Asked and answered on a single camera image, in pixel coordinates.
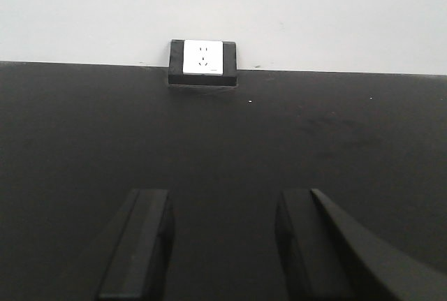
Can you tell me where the white wall power socket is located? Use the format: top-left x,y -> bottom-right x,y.
182,40 -> 224,75

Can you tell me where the black socket mounting box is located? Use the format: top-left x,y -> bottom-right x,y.
168,39 -> 237,87

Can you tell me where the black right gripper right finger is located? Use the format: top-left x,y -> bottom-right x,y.
274,189 -> 446,300

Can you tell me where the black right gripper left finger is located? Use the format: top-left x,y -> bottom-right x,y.
97,189 -> 174,300

